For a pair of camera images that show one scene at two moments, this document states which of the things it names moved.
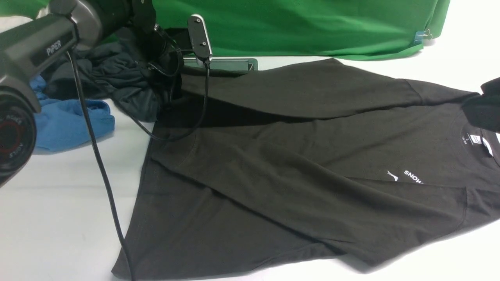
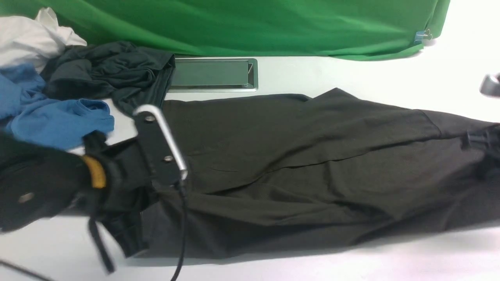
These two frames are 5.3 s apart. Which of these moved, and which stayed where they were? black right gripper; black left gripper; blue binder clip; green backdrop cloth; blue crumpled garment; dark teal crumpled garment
Moved: black right gripper; black left gripper
Stayed: green backdrop cloth; blue crumpled garment; blue binder clip; dark teal crumpled garment
